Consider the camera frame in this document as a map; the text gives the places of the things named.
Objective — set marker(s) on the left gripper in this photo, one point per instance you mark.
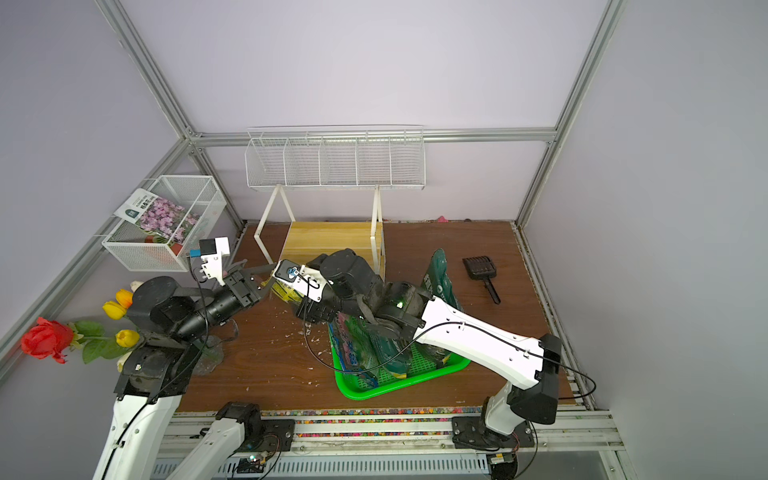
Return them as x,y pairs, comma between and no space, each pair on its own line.
240,285

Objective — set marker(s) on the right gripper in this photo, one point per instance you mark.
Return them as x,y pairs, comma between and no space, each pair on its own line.
312,309

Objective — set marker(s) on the white metal wooden shelf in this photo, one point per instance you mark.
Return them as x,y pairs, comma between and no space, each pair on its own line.
307,240

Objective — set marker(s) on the blue green soil bag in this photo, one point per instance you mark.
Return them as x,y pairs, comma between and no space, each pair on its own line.
354,349

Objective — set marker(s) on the dark green fertilizer bag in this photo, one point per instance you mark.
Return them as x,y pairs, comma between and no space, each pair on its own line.
393,356
437,281

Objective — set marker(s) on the yellow flower fertilizer packet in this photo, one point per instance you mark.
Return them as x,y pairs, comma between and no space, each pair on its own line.
285,293

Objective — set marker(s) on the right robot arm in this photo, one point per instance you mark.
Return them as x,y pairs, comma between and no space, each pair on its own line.
344,282

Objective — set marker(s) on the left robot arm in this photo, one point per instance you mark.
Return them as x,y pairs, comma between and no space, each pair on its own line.
157,373

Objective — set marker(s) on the white mesh side basket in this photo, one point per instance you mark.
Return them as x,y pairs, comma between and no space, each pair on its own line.
138,252

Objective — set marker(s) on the green plastic basket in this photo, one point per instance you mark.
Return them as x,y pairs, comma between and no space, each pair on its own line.
421,370

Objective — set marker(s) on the artificial tulip bouquet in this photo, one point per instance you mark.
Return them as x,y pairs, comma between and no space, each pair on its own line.
114,335

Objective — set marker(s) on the red artificial rose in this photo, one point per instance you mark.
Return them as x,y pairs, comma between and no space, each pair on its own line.
47,339

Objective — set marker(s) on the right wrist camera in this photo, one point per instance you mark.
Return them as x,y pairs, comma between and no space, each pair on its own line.
303,279

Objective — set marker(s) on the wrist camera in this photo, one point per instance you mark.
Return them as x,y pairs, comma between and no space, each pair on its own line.
211,253
303,279

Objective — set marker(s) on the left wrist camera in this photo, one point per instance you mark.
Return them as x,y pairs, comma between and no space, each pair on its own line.
211,253

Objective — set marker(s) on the long white wire wall basket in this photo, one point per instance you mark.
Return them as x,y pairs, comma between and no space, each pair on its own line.
336,157

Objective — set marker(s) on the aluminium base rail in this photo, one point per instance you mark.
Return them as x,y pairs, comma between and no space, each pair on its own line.
370,444

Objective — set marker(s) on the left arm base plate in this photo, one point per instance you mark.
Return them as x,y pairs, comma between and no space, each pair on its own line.
269,434

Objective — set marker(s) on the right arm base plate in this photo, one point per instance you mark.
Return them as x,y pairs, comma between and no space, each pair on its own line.
469,432

